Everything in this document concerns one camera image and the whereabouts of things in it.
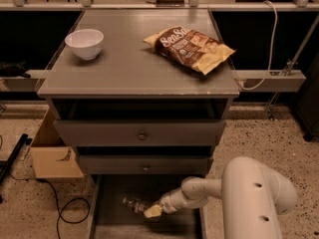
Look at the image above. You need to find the grey open bottom drawer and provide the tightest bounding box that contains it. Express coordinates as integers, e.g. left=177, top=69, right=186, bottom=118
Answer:
left=87, top=174, right=205, bottom=239

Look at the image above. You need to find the black floor cable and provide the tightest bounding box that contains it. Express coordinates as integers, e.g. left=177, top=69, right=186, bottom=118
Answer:
left=7, top=171, right=92, bottom=239

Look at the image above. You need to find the grey top drawer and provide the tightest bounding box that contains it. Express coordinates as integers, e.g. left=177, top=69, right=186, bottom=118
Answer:
left=54, top=119, right=225, bottom=146

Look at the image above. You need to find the black bar on floor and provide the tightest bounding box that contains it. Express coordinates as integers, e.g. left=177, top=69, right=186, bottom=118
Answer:
left=0, top=133, right=29, bottom=185

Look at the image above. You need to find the cardboard box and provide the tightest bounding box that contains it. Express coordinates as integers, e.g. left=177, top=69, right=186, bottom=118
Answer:
left=30, top=111, right=84, bottom=179

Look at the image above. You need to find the black cloth on rail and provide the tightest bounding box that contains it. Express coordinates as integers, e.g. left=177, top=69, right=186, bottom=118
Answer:
left=0, top=62, right=31, bottom=79

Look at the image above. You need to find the white hanging cable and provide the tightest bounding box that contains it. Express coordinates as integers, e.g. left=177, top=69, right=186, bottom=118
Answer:
left=237, top=0, right=279, bottom=92

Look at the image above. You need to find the brown yellow chip bag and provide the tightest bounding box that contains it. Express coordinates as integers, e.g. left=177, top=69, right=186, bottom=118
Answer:
left=144, top=26, right=234, bottom=75

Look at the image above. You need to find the grey middle drawer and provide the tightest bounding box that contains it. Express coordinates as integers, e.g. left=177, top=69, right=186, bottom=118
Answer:
left=78, top=155, right=212, bottom=175

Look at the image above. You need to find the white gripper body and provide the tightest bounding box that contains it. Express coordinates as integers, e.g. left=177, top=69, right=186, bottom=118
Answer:
left=159, top=191, right=180, bottom=214

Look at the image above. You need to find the clear plastic water bottle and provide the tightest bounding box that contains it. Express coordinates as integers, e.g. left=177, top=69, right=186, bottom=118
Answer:
left=123, top=197, right=151, bottom=215

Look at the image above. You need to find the grey wooden drawer cabinet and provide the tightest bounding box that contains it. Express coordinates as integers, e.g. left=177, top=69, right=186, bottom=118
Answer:
left=38, top=9, right=239, bottom=162

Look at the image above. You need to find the black device on ledge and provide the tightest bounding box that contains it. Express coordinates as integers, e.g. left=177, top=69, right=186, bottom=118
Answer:
left=156, top=0, right=185, bottom=8

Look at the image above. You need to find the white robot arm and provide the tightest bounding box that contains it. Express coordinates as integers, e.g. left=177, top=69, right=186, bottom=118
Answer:
left=144, top=156, right=297, bottom=239

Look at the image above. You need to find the white ceramic bowl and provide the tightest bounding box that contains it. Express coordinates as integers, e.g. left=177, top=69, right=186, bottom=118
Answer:
left=65, top=29, right=104, bottom=60

